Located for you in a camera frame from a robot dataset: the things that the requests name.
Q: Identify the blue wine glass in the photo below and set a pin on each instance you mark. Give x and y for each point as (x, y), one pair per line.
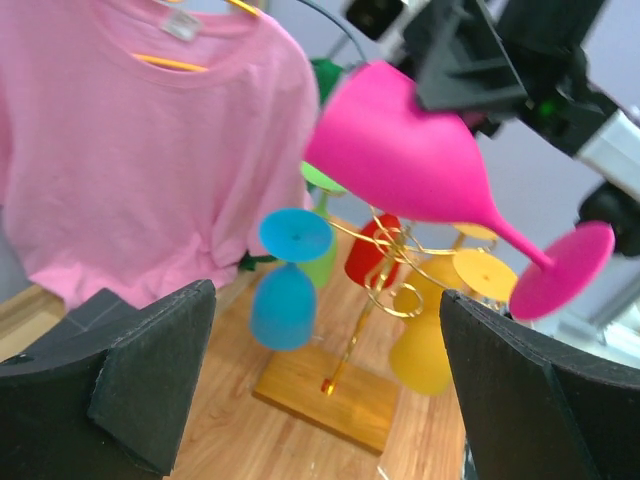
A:
(285, 303)

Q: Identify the red wine glass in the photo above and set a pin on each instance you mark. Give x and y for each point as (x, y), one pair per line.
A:
(364, 256)

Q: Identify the wooden rack base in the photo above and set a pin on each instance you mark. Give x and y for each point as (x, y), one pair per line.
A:
(360, 409)

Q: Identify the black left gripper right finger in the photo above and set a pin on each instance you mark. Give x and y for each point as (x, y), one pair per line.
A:
(534, 407)

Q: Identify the magenta wine glass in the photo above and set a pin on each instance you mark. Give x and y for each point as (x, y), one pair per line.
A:
(373, 140)

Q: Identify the yellow wine glass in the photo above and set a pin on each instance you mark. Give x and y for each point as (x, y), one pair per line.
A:
(475, 232)
(418, 358)

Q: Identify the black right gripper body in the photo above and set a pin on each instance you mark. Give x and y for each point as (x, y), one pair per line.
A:
(544, 41)

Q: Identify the yellow wine glass front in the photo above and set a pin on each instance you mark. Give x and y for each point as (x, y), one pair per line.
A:
(418, 358)

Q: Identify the grey clothes hanger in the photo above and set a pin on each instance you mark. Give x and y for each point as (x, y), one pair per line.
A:
(346, 35)

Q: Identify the pink t-shirt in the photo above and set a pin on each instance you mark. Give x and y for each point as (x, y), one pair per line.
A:
(140, 150)

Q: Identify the gold wire glass rack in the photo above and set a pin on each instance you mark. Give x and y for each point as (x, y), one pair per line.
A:
(395, 244)

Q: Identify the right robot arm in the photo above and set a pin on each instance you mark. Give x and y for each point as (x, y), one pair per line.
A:
(612, 152)

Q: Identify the folded dark grey cloth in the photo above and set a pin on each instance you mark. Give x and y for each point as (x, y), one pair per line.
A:
(100, 309)

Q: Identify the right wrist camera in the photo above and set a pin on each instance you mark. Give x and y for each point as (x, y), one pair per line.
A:
(382, 21)

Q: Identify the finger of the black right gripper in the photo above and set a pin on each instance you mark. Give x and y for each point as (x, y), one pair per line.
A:
(462, 64)

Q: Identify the yellow wine glass rear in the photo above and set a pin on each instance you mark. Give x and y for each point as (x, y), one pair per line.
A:
(475, 232)

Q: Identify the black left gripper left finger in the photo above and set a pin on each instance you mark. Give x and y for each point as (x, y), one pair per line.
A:
(108, 403)

